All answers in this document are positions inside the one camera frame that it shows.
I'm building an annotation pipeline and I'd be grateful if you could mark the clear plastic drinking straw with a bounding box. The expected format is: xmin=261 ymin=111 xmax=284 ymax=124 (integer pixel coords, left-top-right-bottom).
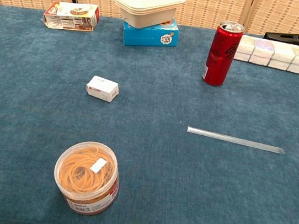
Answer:
xmin=185 ymin=126 xmax=287 ymax=156

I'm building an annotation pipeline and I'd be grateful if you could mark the red soda can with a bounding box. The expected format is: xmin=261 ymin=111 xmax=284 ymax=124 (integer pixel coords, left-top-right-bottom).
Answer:
xmin=200 ymin=18 xmax=246 ymax=90

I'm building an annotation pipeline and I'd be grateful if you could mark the blue table cloth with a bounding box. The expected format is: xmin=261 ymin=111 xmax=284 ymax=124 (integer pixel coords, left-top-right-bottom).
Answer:
xmin=0 ymin=0 xmax=299 ymax=224

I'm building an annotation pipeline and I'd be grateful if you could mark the small white cardboard box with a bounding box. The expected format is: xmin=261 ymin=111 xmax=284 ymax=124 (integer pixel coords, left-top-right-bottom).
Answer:
xmin=84 ymin=74 xmax=121 ymax=104

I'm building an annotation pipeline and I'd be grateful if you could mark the blue tissue box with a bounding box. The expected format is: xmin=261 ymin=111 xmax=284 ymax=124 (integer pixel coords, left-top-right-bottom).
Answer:
xmin=120 ymin=12 xmax=181 ymax=53

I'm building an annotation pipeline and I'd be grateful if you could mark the clear jar of rubber bands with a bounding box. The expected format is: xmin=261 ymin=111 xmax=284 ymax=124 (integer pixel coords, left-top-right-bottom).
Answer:
xmin=48 ymin=136 xmax=126 ymax=220

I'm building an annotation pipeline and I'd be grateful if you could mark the cream lidded lunch box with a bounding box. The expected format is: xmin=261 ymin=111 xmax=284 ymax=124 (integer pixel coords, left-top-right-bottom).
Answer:
xmin=108 ymin=0 xmax=186 ymax=36

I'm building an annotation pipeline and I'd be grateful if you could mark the red and white snack box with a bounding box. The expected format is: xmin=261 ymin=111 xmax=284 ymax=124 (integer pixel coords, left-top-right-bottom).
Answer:
xmin=40 ymin=0 xmax=102 ymax=36

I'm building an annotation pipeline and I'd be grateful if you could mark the white tissue packs bundle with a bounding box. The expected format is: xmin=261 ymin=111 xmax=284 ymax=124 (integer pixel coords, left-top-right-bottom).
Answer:
xmin=232 ymin=34 xmax=299 ymax=75

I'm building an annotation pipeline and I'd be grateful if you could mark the black stapler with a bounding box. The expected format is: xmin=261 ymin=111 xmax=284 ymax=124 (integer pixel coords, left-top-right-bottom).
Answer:
xmin=263 ymin=29 xmax=299 ymax=46

